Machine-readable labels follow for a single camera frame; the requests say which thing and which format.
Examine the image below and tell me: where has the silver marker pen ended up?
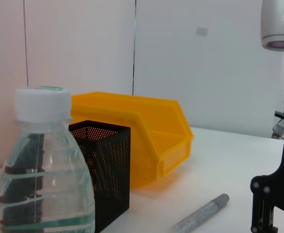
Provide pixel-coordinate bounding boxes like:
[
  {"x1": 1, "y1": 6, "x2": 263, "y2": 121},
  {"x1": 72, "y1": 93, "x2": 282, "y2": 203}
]
[{"x1": 173, "y1": 193, "x2": 231, "y2": 233}]

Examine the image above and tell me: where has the right wrist camera housing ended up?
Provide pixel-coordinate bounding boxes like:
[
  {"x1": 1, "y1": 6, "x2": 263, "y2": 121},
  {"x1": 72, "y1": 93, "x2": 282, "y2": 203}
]
[{"x1": 260, "y1": 0, "x2": 284, "y2": 52}]

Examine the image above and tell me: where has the black mesh pen holder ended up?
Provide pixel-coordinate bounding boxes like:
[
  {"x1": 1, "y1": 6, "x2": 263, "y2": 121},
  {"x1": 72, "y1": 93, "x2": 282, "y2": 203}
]
[{"x1": 68, "y1": 120, "x2": 131, "y2": 232}]

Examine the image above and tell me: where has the right wrist cable with plug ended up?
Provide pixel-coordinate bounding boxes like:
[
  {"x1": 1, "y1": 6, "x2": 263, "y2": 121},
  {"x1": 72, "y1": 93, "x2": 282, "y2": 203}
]
[{"x1": 272, "y1": 109, "x2": 284, "y2": 140}]

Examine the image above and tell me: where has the clear green-label water bottle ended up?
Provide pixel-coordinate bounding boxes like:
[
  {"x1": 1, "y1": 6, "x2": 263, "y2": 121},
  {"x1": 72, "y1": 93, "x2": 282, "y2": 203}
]
[{"x1": 0, "y1": 86, "x2": 96, "y2": 233}]

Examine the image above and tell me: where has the yellow plastic bin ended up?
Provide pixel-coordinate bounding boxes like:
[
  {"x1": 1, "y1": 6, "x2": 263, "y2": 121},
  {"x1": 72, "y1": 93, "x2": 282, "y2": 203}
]
[{"x1": 70, "y1": 91, "x2": 195, "y2": 189}]

